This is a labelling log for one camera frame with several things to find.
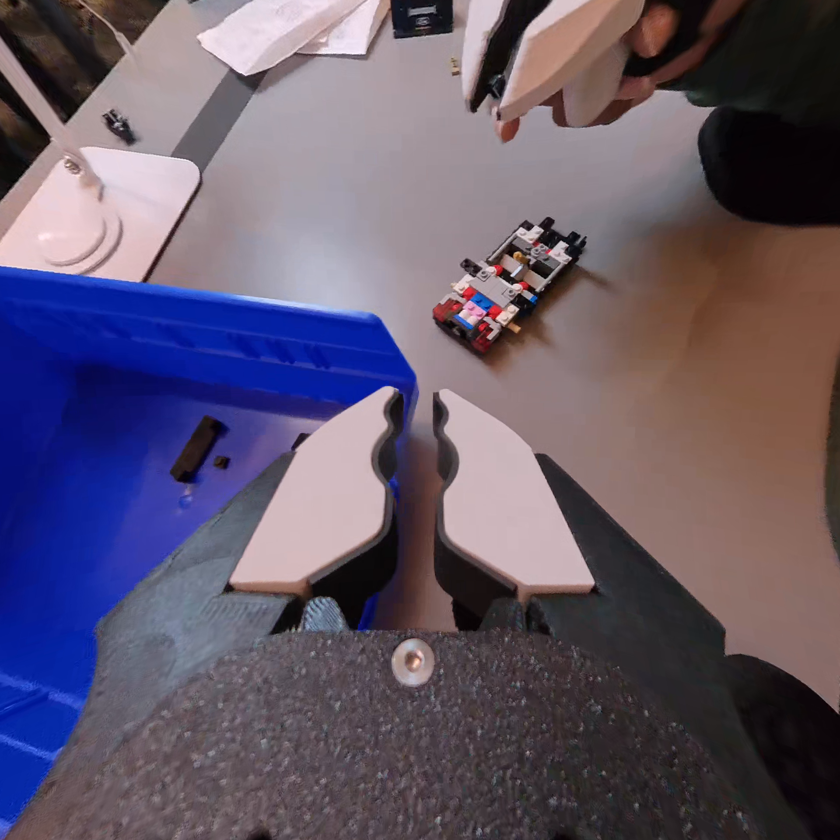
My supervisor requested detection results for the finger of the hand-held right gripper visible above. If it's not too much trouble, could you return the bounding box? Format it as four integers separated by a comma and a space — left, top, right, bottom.
462, 0, 552, 112
497, 0, 647, 123

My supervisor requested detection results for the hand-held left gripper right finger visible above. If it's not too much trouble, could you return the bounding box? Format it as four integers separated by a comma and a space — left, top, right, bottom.
434, 390, 595, 602

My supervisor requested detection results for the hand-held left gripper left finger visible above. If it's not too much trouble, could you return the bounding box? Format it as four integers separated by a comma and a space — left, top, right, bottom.
230, 388, 404, 594

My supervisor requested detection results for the black brick axle assembly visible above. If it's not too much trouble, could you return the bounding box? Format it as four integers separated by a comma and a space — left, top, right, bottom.
392, 0, 455, 38

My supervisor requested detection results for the brick car model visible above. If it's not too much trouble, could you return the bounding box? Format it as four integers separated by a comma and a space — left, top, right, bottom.
434, 217, 588, 355

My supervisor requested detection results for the person's right forearm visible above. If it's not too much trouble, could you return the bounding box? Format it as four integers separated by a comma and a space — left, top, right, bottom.
657, 0, 840, 126

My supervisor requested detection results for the person's right hand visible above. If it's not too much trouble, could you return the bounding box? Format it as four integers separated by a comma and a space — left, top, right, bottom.
493, 40, 697, 143

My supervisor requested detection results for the long black brick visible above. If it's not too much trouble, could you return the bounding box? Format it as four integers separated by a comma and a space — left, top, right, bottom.
171, 416, 227, 483

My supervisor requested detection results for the white numbered paper bag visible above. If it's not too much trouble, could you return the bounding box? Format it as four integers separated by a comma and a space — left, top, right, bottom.
197, 0, 368, 76

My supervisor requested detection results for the large blue plastic bin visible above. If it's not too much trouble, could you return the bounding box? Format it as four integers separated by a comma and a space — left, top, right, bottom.
0, 267, 418, 840

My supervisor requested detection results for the white book stand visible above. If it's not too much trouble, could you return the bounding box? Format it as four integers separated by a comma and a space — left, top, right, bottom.
0, 27, 202, 283

